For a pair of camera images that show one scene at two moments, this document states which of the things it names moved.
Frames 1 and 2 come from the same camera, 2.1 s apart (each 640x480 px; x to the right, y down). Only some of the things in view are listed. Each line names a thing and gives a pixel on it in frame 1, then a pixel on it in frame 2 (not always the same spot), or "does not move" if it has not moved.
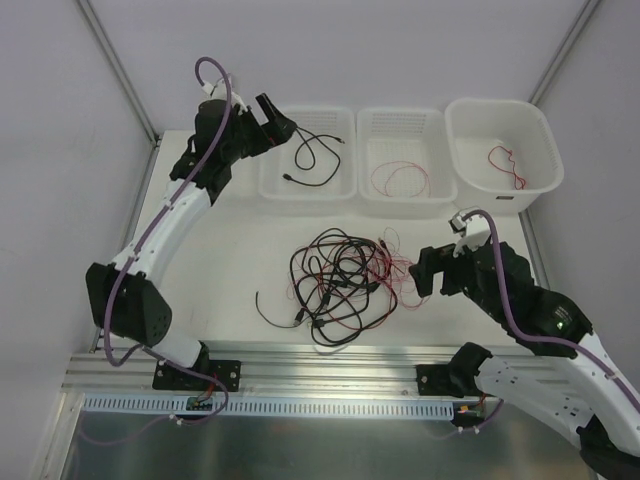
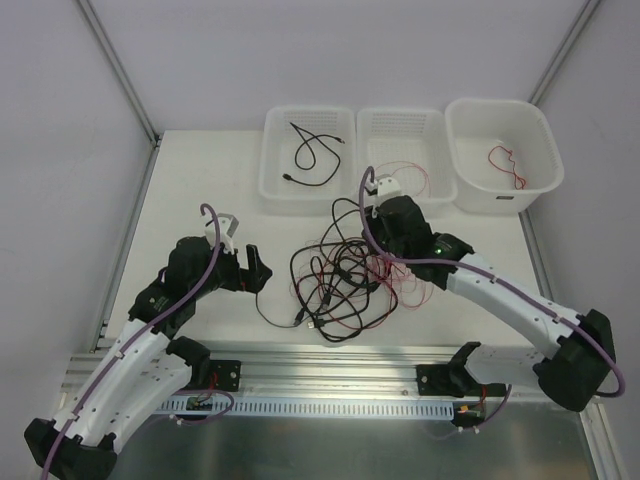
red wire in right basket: [512, 173] does not move
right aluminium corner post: [579, 27] does not move
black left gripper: [258, 126] to [243, 273]
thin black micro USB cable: [327, 180] to [305, 141]
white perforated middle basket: [406, 163] does not move
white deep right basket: [504, 153] does not move
